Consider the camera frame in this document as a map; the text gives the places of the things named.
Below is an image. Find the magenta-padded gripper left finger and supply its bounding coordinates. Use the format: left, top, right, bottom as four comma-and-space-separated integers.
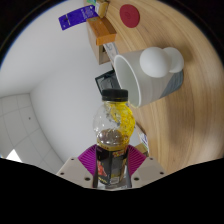
55, 143, 98, 189

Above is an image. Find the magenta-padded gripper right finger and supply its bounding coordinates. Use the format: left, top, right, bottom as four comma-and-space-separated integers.
125, 144, 167, 189

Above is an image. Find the clear bottle with dark label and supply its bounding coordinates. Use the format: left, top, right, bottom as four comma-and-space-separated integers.
92, 88, 136, 188

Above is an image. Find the green and white leaflet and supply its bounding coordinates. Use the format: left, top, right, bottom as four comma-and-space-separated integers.
138, 132, 150, 148

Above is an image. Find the ceiling light panel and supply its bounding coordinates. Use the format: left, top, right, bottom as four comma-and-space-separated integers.
5, 148, 24, 163

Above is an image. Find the white and grey mug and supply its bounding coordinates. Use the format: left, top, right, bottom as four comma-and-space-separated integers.
113, 46, 185, 109

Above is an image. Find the grey mesh-back office chair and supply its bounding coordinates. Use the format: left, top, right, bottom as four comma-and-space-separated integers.
94, 69, 119, 98

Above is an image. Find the wooden side desk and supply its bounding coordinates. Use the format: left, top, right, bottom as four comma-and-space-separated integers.
87, 29, 118, 66

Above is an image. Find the orange-brown wooden box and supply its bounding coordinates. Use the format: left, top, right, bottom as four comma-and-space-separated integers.
86, 16, 118, 47

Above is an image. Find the purple standing card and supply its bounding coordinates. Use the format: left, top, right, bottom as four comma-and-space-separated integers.
58, 4, 100, 32

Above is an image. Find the flat round red coaster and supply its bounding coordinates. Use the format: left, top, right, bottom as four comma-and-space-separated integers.
119, 4, 141, 29

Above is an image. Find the small tan box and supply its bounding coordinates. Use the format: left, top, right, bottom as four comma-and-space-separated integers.
94, 0, 111, 18

